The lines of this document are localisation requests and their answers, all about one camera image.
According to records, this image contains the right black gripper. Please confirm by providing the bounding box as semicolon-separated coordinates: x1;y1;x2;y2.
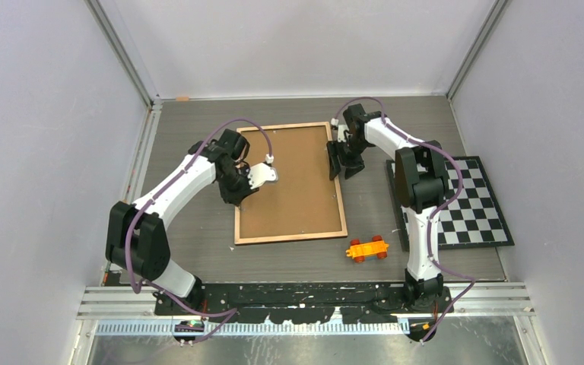
325;137;370;180

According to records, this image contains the black picture frame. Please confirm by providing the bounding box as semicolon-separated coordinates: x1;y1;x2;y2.
234;122;348;246

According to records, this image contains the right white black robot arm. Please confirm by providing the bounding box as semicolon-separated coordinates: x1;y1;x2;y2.
327;104;449;313

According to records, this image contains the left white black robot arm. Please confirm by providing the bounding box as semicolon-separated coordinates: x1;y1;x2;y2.
105;129;258;315

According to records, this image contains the orange toy car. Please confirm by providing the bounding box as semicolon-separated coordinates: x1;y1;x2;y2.
345;235;389;263

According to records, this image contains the black white checkerboard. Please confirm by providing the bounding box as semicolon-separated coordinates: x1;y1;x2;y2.
386;155;515;253

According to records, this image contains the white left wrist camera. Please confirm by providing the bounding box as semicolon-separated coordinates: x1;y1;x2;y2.
247;154;278;190

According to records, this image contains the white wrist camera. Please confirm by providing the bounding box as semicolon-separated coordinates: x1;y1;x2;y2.
330;118;348;142
247;154;278;190

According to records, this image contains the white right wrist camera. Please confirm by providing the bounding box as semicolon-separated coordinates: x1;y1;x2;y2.
330;118;348;142

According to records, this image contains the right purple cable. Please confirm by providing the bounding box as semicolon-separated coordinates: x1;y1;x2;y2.
333;97;476;345

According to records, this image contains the purple cable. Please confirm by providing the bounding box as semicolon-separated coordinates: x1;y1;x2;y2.
124;118;275;345
333;97;476;345

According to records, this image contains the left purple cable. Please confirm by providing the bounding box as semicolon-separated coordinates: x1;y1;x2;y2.
124;118;275;345

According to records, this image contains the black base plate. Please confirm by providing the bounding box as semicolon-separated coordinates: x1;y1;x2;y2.
153;281;454;326

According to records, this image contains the aluminium rail front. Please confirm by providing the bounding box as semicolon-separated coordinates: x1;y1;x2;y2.
78;282;535;323

